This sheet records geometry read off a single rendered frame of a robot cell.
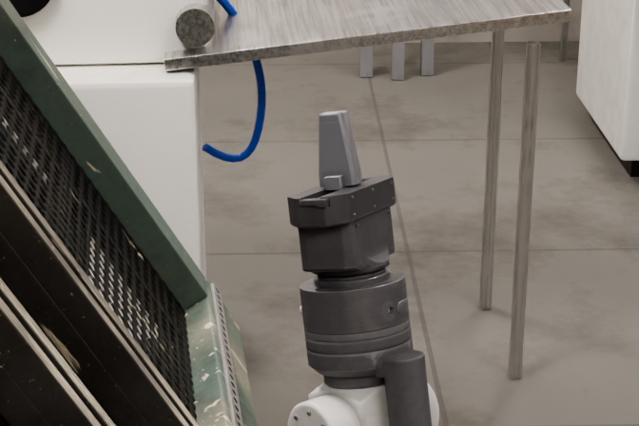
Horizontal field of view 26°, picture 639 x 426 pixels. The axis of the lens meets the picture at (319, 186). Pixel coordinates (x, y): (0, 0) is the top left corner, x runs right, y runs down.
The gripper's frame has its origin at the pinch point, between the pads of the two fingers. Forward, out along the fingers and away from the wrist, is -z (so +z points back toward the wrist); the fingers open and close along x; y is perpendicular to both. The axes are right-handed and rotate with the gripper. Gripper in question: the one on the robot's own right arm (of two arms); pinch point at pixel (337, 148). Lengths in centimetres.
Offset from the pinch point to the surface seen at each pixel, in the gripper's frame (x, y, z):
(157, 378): -44, 51, 32
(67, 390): -10.4, 38.9, 24.0
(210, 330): -98, 76, 39
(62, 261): -32, 54, 14
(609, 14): -465, 96, -2
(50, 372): -8.9, 39.5, 21.7
